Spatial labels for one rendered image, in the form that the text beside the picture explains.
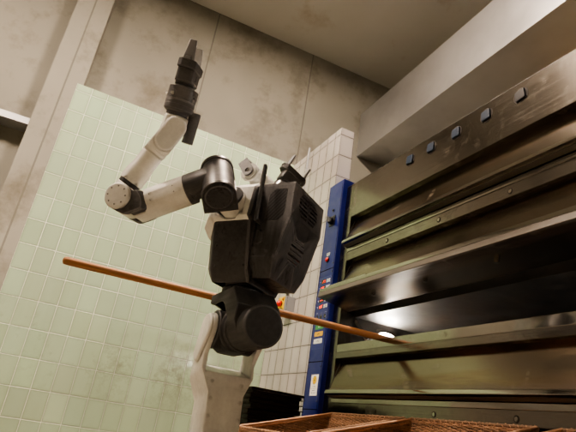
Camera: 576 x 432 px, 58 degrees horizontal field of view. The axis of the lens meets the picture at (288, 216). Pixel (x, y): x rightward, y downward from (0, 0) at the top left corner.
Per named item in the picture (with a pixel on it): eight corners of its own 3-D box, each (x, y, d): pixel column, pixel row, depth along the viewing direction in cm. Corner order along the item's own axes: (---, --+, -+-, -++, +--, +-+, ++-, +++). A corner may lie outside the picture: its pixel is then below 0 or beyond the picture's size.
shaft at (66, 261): (61, 262, 184) (63, 255, 186) (61, 264, 187) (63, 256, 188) (436, 353, 246) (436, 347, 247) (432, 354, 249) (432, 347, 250)
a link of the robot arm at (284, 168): (310, 181, 207) (295, 203, 202) (298, 186, 215) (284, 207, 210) (289, 159, 203) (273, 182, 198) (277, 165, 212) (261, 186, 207)
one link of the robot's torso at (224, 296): (282, 354, 132) (292, 287, 139) (237, 344, 127) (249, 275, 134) (241, 359, 156) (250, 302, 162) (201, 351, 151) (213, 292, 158)
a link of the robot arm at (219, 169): (195, 216, 145) (240, 200, 144) (181, 192, 139) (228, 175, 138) (194, 193, 154) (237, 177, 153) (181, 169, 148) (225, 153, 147)
